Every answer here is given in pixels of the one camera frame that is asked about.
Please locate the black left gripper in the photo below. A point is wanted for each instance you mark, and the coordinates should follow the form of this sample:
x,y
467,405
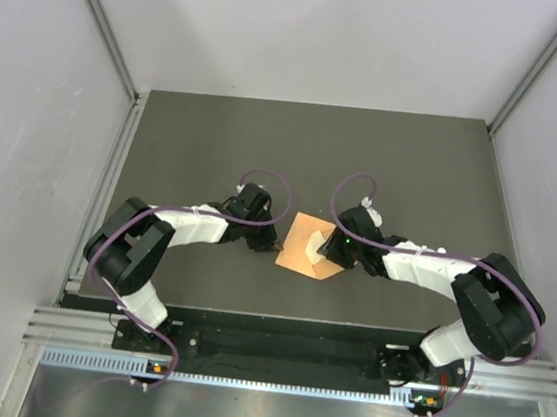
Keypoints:
x,y
265,243

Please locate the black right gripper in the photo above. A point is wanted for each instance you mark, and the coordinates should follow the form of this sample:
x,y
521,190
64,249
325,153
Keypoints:
x,y
332,251

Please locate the cream paper letter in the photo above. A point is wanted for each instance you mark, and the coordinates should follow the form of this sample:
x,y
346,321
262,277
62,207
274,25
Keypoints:
x,y
314,246

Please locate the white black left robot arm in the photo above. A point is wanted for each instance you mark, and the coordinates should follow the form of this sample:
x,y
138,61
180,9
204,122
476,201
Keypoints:
x,y
130,244

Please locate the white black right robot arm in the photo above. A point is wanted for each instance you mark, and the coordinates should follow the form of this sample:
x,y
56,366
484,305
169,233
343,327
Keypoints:
x,y
498,312

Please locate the aluminium base profile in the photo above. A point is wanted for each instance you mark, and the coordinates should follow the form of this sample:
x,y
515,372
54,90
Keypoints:
x,y
71,328

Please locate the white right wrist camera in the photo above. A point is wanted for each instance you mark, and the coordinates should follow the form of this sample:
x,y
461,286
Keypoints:
x,y
375,216

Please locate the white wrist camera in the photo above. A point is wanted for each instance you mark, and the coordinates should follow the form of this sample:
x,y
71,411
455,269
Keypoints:
x,y
250,185
375,216

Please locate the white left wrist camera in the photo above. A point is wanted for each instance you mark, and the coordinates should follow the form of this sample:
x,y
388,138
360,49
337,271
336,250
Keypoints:
x,y
250,185

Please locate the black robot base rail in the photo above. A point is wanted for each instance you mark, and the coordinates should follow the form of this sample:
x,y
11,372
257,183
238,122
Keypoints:
x,y
368,360

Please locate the left aluminium frame post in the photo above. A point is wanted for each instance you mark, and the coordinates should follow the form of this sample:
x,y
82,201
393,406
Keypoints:
x,y
109,40

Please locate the aluminium frame post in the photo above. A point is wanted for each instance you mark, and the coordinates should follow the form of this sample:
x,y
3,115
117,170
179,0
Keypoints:
x,y
109,40
527,82

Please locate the right aluminium frame post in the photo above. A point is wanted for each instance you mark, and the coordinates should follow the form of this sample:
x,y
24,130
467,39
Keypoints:
x,y
527,82

